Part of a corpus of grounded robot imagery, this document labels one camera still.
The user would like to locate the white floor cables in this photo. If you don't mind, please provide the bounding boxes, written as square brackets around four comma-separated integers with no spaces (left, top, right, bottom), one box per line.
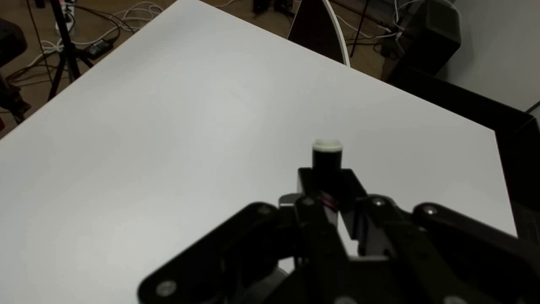
[26,0,166,65]

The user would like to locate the black box on floor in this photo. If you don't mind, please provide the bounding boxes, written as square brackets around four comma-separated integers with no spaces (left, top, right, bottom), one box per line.
[392,0,465,77]

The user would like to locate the black tripod stand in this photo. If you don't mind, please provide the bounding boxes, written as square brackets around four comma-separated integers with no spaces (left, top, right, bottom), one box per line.
[46,0,99,104]

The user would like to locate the black marker pen white cap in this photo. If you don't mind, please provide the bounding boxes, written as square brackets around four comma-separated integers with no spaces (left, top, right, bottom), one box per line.
[310,137,347,229]

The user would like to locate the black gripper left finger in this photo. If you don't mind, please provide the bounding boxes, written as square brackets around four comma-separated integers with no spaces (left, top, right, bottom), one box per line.
[137,166,347,304]

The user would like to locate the white curved tube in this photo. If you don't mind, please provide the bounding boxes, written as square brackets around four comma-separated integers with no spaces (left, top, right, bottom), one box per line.
[321,0,353,70]

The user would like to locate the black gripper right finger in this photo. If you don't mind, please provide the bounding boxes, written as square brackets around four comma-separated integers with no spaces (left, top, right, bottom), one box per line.
[337,168,540,304]

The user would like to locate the black office chair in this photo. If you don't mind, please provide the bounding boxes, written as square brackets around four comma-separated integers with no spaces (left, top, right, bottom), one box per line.
[0,16,34,124]

